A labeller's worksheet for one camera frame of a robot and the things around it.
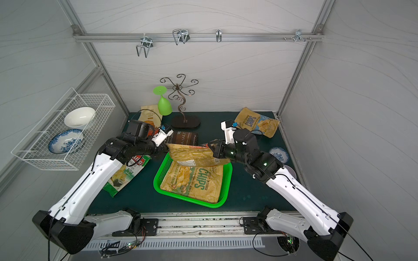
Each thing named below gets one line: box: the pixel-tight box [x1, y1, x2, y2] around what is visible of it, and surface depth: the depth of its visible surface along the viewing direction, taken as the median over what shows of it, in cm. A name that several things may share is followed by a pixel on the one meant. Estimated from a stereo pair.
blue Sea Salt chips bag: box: [234, 106, 281, 139], surface depth 117 cm
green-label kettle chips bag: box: [160, 160, 224, 204], surface depth 84 cm
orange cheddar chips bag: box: [138, 103, 163, 128], surface depth 119 cm
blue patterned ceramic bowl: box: [48, 128, 85, 154], surface depth 65 cm
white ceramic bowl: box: [64, 106, 96, 128], surface depth 72 cm
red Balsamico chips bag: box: [166, 143, 231, 167], surface depth 76 cm
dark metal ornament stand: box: [159, 73, 201, 129], surface depth 98 cm
